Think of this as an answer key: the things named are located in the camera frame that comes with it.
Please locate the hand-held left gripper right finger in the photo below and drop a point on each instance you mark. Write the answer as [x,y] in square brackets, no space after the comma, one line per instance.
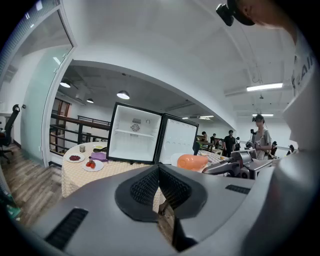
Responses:
[215,200]

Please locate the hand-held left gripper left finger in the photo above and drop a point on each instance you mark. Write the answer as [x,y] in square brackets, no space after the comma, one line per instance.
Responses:
[100,200]

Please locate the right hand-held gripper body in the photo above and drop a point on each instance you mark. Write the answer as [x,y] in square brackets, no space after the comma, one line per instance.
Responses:
[250,166]

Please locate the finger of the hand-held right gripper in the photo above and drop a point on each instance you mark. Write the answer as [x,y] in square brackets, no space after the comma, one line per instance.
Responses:
[222,167]

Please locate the orange carrot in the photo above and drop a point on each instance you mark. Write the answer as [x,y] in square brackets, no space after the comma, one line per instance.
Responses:
[190,162]

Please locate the black mini fridge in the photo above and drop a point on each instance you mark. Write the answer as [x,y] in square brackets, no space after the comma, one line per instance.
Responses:
[135,140]

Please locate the table pink checked cloth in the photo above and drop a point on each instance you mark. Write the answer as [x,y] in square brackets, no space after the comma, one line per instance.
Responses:
[212,156]

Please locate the round table yellow checked cloth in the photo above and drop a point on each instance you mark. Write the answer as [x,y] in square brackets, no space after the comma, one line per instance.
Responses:
[112,172]

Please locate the purple cloth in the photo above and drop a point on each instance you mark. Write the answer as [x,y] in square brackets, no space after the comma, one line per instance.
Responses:
[98,156]

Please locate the pile of red beans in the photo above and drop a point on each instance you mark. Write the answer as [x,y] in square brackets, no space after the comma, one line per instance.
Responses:
[74,157]

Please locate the fluorescent ceiling light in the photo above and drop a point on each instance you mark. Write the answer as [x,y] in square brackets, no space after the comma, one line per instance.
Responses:
[262,115]
[265,87]

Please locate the white dish yellow food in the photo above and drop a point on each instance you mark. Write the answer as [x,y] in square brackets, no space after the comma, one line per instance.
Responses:
[100,146]

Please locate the clear glass cup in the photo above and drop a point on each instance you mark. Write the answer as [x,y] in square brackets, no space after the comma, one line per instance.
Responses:
[82,148]

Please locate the person's white t-shirt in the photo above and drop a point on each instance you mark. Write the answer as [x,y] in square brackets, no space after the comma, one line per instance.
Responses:
[305,112]

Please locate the black railing wooden handrail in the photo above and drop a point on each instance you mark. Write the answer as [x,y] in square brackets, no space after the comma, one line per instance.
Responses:
[80,125]

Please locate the green flat mop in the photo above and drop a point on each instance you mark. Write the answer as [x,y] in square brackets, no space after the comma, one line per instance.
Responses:
[13,211]

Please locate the black pendant lamp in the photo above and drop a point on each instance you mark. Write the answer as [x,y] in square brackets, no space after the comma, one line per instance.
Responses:
[90,101]
[65,84]
[123,95]

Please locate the frosted glass partition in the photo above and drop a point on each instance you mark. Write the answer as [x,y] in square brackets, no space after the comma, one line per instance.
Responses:
[37,112]

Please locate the black office chair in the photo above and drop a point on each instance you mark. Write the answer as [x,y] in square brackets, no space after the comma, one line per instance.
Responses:
[10,130]

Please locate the person's head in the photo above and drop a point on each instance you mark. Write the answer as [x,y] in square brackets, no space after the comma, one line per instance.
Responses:
[265,15]

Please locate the black head-mounted camera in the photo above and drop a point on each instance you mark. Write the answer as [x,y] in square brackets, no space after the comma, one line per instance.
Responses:
[225,15]

